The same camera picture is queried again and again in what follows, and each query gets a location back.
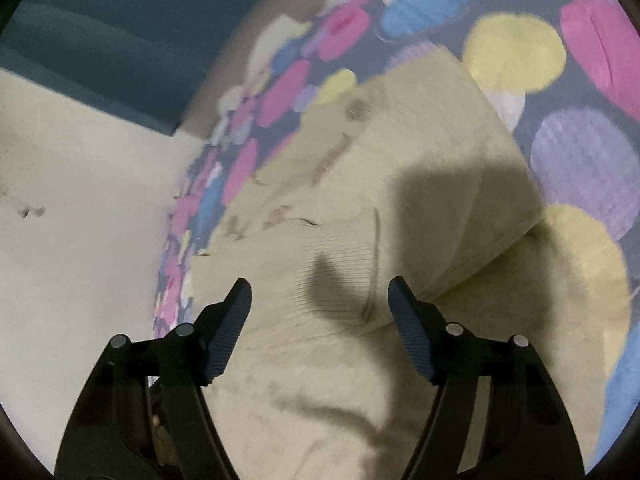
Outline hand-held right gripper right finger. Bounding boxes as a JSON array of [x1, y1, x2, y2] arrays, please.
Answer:
[[388, 276, 586, 480]]

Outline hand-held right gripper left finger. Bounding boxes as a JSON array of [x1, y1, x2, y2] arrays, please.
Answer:
[[54, 277, 253, 480]]

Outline beige knit sweater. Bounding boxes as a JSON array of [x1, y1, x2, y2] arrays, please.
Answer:
[[192, 45, 628, 480]]

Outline colourful dotted bedspread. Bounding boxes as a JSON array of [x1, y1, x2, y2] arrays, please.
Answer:
[[152, 0, 640, 466]]

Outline grey bed sheet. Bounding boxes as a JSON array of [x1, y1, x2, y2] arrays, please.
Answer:
[[182, 0, 346, 138]]

